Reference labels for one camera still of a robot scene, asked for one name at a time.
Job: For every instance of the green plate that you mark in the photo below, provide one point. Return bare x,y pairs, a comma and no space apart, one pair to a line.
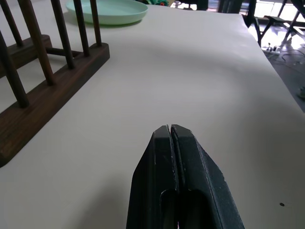
116,12

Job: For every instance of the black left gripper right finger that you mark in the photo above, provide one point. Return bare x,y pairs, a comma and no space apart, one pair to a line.
200,181

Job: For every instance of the green toy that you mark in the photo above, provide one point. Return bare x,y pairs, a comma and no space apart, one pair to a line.
160,2

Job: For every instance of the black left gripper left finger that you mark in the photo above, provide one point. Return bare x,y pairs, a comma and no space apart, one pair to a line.
150,179

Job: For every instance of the dark wooden dish rack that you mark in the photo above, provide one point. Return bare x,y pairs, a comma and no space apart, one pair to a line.
51,78

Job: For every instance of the green table frame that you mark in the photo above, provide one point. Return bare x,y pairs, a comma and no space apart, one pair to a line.
274,21

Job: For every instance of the white power strip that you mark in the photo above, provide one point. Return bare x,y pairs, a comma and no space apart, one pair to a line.
271,49

